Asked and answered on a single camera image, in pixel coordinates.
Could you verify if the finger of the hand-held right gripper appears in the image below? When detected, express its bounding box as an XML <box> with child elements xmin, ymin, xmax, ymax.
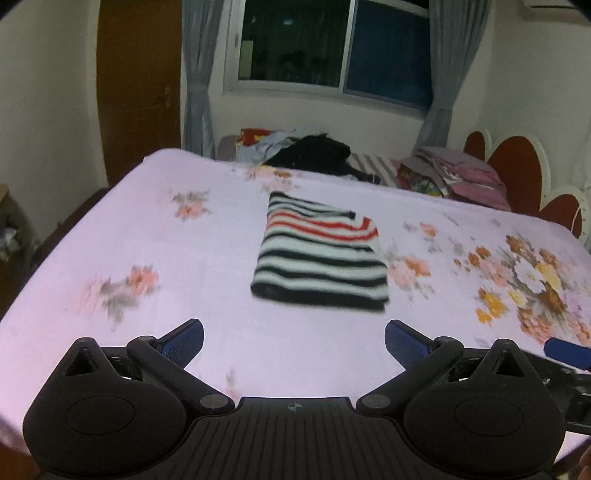
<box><xmin>544</xmin><ymin>338</ymin><xmax>591</xmax><ymax>372</ymax></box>

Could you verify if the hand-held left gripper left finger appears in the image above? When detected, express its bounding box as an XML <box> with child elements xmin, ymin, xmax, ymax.
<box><xmin>62</xmin><ymin>318</ymin><xmax>235</xmax><ymax>415</ymax></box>

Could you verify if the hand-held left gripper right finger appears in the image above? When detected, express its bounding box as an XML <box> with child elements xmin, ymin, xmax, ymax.
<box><xmin>355</xmin><ymin>318</ymin><xmax>529</xmax><ymax>415</ymax></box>

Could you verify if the red black white striped sweater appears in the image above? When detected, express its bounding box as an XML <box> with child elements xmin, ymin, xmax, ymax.
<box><xmin>250</xmin><ymin>191</ymin><xmax>391</xmax><ymax>313</ymax></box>

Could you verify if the black clothes pile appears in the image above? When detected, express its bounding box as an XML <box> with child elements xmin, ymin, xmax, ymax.
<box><xmin>265</xmin><ymin>134</ymin><xmax>370</xmax><ymax>181</ymax></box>

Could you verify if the light coloured clothes pile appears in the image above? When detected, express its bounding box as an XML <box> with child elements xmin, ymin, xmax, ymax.
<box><xmin>235</xmin><ymin>128</ymin><xmax>296</xmax><ymax>163</ymax></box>

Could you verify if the pink floral bed sheet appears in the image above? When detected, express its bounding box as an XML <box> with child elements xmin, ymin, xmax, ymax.
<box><xmin>0</xmin><ymin>148</ymin><xmax>591</xmax><ymax>462</ymax></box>

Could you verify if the colourful floral cloth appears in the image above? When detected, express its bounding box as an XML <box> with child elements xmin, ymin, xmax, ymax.
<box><xmin>397</xmin><ymin>164</ymin><xmax>446</xmax><ymax>198</ymax></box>

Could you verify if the stack of pink grey bedding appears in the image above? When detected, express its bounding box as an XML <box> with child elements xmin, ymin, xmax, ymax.
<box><xmin>399</xmin><ymin>147</ymin><xmax>512</xmax><ymax>212</ymax></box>

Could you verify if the grey striped mattress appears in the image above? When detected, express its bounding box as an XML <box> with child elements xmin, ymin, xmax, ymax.
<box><xmin>346</xmin><ymin>153</ymin><xmax>400</xmax><ymax>186</ymax></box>

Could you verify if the red and white headboard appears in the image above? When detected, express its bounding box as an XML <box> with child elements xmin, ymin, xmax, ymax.
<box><xmin>463</xmin><ymin>130</ymin><xmax>585</xmax><ymax>238</ymax></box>

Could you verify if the brown wooden door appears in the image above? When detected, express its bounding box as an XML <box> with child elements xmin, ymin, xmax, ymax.
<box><xmin>96</xmin><ymin>0</ymin><xmax>183</xmax><ymax>185</ymax></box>

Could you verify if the grey curtain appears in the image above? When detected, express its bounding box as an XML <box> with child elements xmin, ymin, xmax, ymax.
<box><xmin>181</xmin><ymin>0</ymin><xmax>225</xmax><ymax>160</ymax></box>
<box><xmin>418</xmin><ymin>0</ymin><xmax>492</xmax><ymax>151</ymax></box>

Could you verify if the sliding glass window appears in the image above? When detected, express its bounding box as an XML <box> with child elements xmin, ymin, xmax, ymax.
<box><xmin>224</xmin><ymin>0</ymin><xmax>432</xmax><ymax>118</ymax></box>

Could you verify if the white air conditioner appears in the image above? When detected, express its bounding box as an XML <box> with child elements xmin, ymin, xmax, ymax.
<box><xmin>522</xmin><ymin>0</ymin><xmax>589</xmax><ymax>11</ymax></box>

